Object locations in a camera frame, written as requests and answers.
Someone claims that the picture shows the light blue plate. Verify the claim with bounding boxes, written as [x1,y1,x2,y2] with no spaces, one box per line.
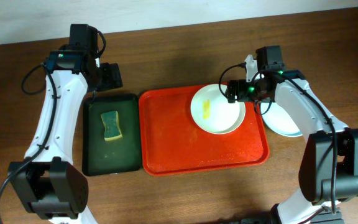
[260,103,302,137]

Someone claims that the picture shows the green and yellow sponge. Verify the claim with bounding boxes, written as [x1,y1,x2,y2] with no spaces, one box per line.
[101,111,122,141]

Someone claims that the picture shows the cream white plate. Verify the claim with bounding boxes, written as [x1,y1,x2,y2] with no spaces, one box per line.
[190,84,246,134]

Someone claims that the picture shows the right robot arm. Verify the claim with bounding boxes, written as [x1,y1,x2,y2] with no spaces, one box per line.
[221,45,358,223]

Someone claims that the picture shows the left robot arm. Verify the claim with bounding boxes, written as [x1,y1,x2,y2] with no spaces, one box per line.
[1,24,123,223]

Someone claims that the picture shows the dark green plastic tray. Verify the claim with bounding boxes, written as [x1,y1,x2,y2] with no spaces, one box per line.
[82,93,142,176]

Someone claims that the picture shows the red plastic tray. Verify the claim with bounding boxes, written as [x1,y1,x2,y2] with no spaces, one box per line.
[139,85,270,176]

